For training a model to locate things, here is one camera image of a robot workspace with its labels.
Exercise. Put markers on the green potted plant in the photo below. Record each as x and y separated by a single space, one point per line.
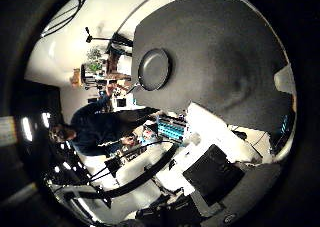
94 58

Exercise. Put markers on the person in dark clothes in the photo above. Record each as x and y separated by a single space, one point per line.
100 128

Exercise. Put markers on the wooden shelf unit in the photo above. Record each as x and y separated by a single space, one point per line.
116 62

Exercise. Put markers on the blue rack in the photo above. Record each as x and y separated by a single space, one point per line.
170 129

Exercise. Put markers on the black stand with boom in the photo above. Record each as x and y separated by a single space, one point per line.
90 38

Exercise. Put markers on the dark frying pan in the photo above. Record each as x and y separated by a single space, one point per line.
154 69

